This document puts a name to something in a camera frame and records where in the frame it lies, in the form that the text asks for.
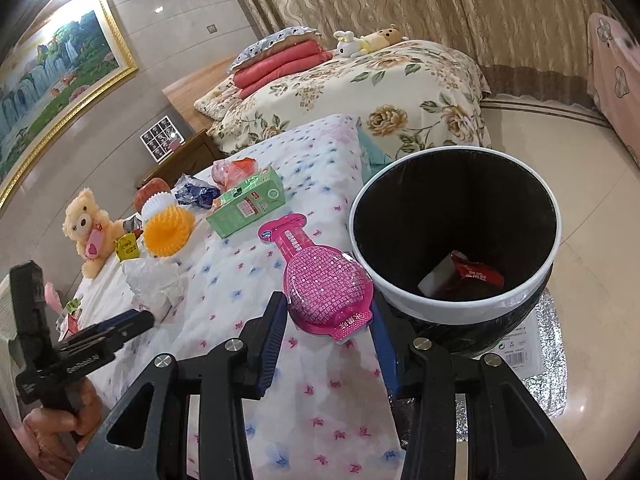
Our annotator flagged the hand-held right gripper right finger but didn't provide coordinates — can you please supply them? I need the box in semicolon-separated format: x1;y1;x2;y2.
369;291;588;480

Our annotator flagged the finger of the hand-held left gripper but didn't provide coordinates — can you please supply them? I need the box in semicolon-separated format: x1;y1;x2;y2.
102;311;156;349
75;309;141;342

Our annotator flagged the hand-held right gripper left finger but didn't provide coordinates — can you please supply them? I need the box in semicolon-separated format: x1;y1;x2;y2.
65;290;289;480

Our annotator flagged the white tissue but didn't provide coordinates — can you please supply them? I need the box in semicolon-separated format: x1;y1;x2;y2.
121;255;188;313

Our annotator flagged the small yellow box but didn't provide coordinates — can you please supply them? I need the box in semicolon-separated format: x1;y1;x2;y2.
116;232;140;262

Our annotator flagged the black bin with white rim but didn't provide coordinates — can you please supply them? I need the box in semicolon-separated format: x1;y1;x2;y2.
348;146;563;358

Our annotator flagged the pink blister pack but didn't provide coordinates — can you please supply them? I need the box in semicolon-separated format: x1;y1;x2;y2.
258;213;375;343

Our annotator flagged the orange foam fruit net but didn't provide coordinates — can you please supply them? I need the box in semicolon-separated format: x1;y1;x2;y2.
143;208;196;259

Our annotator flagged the red packet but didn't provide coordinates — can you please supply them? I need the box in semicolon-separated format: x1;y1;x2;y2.
419;251;505;298

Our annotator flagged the blue plastic bag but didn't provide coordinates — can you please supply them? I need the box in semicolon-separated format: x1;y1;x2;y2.
172;174;221;211

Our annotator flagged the green carton box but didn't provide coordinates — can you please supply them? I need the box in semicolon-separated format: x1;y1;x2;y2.
206;166;286;238

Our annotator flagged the orange snack packet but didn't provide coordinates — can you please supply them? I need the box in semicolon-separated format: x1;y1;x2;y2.
212;157;258;196

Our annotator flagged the person's left hand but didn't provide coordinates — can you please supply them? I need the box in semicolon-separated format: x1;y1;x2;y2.
22;377;108;466

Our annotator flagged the red box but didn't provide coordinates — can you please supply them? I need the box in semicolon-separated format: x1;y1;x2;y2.
59;310;83;337

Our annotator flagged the beige teddy bear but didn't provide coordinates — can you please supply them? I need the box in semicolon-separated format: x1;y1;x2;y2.
62;187;126;279

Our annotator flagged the white foam fruit net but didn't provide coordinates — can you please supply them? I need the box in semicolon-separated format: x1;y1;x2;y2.
140;191;176;221

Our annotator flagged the red apple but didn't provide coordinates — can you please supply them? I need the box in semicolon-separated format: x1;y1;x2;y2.
134;177;171;211

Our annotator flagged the silver foil bag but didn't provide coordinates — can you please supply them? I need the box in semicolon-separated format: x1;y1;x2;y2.
395;287;568;441

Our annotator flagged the wooden nightstand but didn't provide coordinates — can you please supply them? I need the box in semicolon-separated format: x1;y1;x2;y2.
136;129;223;188

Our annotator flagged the photo sheet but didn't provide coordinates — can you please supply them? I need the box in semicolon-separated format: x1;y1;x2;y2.
140;116;182;162

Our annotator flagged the teal cloth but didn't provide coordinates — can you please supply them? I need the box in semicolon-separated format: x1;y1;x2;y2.
357;127;393;168

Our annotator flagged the gold framed landscape painting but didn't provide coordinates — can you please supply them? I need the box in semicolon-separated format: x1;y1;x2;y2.
0;0;140;208

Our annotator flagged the floral pillow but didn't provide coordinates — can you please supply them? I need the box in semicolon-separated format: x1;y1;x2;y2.
194;80;241;122

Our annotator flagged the wooden headboard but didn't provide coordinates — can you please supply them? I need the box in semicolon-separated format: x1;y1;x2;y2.
161;57;241;133

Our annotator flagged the floral blanket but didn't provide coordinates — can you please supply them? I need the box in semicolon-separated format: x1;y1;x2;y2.
194;40;493;156

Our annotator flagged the folded red blanket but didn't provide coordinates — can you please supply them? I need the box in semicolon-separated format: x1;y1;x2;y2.
232;39;333;100

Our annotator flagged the white rabbit plush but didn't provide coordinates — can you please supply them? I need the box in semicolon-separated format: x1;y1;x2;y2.
333;30;363;57

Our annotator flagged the blue dotted pillow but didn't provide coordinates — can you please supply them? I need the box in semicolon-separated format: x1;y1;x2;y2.
235;26;321;68

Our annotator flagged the yellow plush toy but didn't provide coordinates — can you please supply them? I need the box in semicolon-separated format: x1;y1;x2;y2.
357;27;408;53

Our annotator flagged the beige patterned curtain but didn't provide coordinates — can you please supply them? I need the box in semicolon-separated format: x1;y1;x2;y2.
227;0;621;106

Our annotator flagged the pink heart print cloth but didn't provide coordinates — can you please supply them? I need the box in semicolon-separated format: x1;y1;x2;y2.
586;11;640;171

